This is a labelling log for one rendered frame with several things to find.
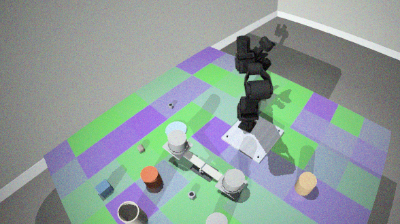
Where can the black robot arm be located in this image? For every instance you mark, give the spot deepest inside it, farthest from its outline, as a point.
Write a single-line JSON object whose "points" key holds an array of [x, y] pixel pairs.
{"points": [[248, 108]]}

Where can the orange cylinder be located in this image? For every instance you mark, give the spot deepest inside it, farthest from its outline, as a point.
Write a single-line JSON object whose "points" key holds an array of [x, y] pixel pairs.
{"points": [[151, 177]]}

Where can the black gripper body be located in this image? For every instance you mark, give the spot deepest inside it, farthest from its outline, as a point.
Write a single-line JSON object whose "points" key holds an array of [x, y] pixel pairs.
{"points": [[265, 45]]}

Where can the blue cube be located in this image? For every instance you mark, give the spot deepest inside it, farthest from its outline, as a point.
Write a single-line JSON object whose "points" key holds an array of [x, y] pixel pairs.
{"points": [[104, 188]]}

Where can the tan cylinder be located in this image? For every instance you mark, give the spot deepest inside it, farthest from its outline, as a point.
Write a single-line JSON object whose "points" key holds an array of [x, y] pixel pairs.
{"points": [[306, 182]]}

